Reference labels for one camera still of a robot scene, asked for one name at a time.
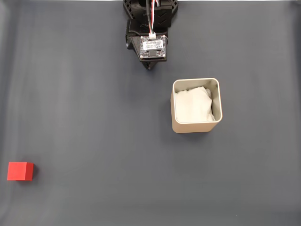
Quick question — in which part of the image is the white crumpled cloth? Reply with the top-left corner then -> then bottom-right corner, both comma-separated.
175,86 -> 216,123

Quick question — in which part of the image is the beige square box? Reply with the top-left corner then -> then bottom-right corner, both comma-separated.
169,77 -> 223,134

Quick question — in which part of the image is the red cube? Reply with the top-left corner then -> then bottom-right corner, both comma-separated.
7,161 -> 34,181

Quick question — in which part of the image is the camera board with black mount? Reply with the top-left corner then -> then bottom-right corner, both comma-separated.
128,34 -> 168,63

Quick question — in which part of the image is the camera cable with coloured wires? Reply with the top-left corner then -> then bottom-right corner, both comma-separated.
145,0 -> 158,40

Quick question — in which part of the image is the dark grey table mat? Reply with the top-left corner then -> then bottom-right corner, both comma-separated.
0,0 -> 301,226

